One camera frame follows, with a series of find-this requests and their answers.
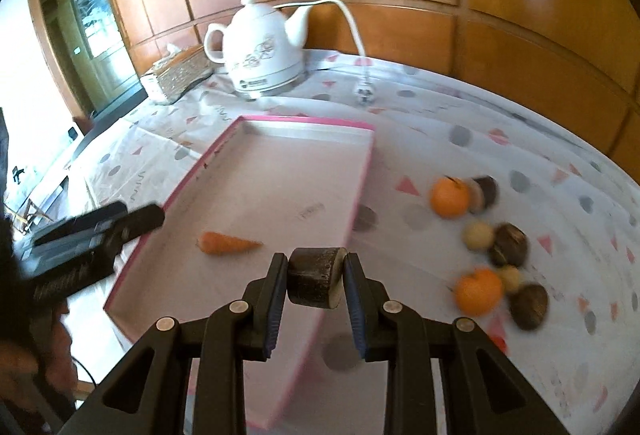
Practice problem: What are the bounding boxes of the small tan round fruit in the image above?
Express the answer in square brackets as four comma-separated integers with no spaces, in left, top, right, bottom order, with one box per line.
[462,221,495,251]

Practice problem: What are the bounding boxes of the small tan longan fruit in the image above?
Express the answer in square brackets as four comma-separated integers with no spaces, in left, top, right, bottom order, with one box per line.
[496,265,523,295]

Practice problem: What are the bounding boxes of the orange tangerine with stem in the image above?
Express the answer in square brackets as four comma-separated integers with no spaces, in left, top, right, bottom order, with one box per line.
[430,177,471,219]

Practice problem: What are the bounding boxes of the dark brown round fruit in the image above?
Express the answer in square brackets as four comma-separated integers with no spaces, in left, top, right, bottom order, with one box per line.
[509,283,549,331]

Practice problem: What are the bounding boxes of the dark brown wrinkled fruit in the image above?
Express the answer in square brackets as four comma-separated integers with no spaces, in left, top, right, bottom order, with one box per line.
[488,223,529,268]

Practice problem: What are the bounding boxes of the person's left hand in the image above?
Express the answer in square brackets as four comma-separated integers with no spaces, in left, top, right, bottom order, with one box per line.
[1,302,78,412]

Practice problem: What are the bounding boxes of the orange carrot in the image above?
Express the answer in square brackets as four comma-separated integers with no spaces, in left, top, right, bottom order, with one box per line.
[198,231,262,256]

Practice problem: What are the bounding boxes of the pink-edged white tray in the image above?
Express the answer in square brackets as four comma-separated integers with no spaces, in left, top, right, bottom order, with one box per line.
[103,114,377,432]

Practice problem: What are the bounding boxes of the patterned white tablecloth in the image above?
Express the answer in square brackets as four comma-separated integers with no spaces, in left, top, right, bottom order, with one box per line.
[68,52,639,434]

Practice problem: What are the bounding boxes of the silver tissue box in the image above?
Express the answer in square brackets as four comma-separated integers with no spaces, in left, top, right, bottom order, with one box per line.
[140,45,214,104]

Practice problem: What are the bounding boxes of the wooden framed door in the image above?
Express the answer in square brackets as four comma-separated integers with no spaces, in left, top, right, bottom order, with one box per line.
[27,0,143,129]

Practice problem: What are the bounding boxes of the white ceramic electric kettle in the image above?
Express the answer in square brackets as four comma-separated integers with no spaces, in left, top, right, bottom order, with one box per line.
[203,0,311,99]

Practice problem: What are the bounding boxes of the white kettle power cord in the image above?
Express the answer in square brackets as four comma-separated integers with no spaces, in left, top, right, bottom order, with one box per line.
[273,0,378,107]

